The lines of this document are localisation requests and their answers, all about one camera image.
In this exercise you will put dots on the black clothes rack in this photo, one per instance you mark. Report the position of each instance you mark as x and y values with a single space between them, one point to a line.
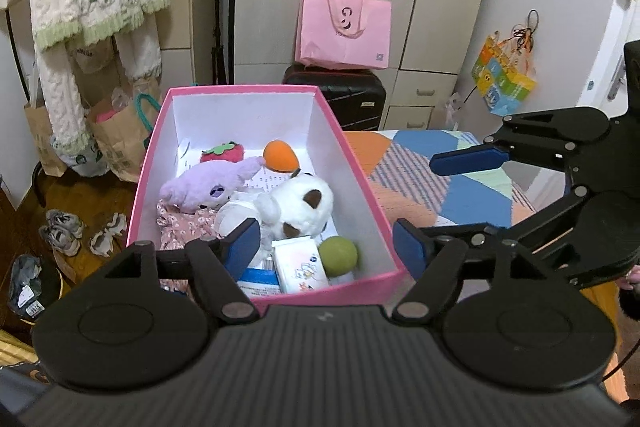
15 52

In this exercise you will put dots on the pink tote bag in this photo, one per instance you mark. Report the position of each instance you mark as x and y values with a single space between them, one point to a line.
345 32

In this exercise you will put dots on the person's right forearm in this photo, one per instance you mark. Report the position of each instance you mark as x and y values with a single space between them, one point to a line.
631 337

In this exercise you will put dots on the white door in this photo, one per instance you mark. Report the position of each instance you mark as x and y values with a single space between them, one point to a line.
575 32

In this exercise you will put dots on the black suitcase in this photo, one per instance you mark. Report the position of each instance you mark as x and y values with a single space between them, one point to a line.
345 97

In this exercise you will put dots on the grey sneakers pair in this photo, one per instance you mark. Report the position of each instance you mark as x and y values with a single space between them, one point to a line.
62 232

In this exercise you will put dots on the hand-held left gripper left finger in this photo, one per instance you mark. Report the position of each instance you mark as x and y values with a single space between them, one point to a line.
242 249

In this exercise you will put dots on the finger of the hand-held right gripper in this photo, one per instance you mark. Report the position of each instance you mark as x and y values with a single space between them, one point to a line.
545 217
465 161

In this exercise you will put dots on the person's right hand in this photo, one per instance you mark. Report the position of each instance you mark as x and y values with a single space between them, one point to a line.
633 278

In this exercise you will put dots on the black stool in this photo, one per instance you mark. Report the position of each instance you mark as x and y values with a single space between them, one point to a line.
39 182

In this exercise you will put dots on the brown hanging bag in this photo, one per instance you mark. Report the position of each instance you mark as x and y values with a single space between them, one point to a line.
92 57

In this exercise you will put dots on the colourful gift bag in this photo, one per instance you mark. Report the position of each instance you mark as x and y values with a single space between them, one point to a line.
502 82

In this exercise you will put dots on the white fleece pajama pants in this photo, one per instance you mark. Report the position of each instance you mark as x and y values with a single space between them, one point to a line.
60 97

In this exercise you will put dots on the black trash bin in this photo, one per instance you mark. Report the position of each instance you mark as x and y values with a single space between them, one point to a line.
32 289

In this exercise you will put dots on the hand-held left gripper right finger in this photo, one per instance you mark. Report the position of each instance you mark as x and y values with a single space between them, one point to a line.
407 249

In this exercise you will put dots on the green plush ball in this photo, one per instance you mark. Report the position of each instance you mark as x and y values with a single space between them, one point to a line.
339 257

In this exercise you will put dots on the white duck plush orange beak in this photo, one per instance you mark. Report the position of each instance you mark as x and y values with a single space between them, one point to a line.
300 199

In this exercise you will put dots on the beige sandals pair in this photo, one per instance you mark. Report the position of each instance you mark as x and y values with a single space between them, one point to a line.
107 234

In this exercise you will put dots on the pink floral cloth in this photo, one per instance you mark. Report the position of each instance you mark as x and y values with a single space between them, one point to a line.
182 227

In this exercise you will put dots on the pink cardboard box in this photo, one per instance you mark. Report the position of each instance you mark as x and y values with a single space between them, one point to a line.
350 187

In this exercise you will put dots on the white tissue pack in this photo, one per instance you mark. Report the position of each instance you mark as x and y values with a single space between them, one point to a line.
300 267

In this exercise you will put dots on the blue plastic package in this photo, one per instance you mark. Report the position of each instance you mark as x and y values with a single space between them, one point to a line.
257 284

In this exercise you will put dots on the purple plush toy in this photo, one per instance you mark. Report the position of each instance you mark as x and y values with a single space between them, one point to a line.
205 187

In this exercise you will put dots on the red strawberry plush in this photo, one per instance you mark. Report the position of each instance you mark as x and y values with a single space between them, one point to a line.
222 153

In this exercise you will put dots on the yellow bed blanket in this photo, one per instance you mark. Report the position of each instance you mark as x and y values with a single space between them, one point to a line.
17 349

